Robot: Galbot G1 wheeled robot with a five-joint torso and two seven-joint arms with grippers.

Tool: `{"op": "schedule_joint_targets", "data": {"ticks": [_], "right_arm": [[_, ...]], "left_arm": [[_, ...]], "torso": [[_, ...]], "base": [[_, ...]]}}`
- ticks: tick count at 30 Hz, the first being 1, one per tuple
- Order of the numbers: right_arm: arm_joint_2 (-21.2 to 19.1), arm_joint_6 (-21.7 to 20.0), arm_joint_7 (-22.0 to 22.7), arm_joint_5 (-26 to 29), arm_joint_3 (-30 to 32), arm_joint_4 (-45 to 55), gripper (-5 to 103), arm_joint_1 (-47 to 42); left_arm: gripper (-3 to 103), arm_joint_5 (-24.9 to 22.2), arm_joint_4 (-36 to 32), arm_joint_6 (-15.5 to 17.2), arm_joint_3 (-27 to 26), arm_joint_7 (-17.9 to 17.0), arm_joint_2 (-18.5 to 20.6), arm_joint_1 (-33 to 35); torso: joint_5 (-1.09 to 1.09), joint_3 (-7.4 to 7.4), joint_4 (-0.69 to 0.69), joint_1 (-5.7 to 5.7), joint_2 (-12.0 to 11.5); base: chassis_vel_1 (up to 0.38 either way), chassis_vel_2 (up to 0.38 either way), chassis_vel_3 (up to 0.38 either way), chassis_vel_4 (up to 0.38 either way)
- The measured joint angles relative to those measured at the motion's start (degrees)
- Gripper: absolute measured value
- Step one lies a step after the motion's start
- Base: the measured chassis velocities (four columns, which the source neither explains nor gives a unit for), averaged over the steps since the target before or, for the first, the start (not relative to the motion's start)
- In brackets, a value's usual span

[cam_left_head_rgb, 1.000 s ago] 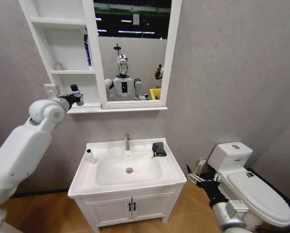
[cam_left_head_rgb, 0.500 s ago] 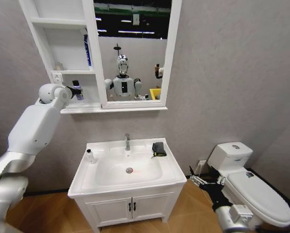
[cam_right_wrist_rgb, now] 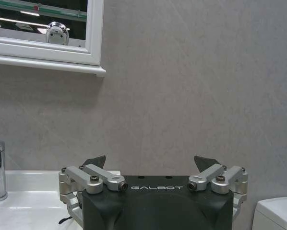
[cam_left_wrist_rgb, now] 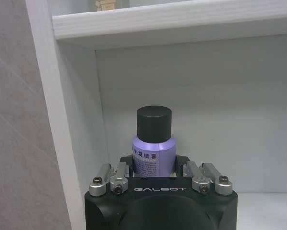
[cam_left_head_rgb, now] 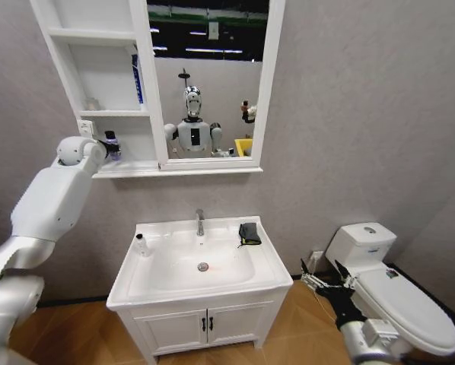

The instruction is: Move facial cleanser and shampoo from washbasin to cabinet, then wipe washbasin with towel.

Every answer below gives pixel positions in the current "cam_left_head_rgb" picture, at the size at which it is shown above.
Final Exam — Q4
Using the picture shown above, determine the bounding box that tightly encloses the white wall cabinet with shelves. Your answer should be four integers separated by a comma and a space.
28, 0, 263, 179

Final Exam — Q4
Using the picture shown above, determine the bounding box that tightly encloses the white ceramic washbasin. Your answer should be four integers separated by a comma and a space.
105, 215, 294, 311

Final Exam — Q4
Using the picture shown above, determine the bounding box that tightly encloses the white bottle black cap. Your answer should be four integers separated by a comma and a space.
135, 233, 150, 259

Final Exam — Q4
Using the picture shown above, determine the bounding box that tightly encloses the white vanity cabinet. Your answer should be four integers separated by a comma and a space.
114, 285, 290, 365

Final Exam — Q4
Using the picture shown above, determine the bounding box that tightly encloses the clear purple bottle black cap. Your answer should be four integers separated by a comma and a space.
103, 130, 123, 163

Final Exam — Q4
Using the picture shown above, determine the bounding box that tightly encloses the grey folded towel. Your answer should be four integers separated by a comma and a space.
236, 222, 263, 249

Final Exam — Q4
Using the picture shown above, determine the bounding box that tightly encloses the blue tube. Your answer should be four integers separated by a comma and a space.
130, 52, 145, 106

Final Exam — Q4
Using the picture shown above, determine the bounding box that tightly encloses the white framed mirror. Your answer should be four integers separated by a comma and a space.
129, 0, 286, 171

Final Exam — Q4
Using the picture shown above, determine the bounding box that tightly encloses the white ceramic toilet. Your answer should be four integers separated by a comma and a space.
323, 222, 455, 357

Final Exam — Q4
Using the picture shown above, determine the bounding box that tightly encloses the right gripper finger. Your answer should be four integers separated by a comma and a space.
299, 257, 322, 292
332, 259, 360, 292

